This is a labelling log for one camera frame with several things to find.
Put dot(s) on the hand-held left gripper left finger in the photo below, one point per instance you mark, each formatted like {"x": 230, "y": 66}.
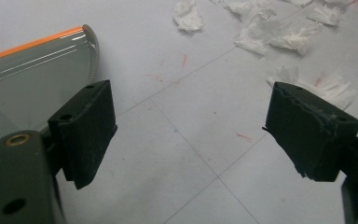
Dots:
{"x": 84, "y": 130}

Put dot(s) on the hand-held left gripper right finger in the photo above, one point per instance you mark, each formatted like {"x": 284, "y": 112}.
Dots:
{"x": 307, "y": 130}

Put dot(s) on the grey dustpan with orange edge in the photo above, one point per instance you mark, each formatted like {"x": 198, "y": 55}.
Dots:
{"x": 28, "y": 77}

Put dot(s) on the pile of white tissue scraps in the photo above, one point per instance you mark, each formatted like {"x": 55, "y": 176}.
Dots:
{"x": 254, "y": 31}

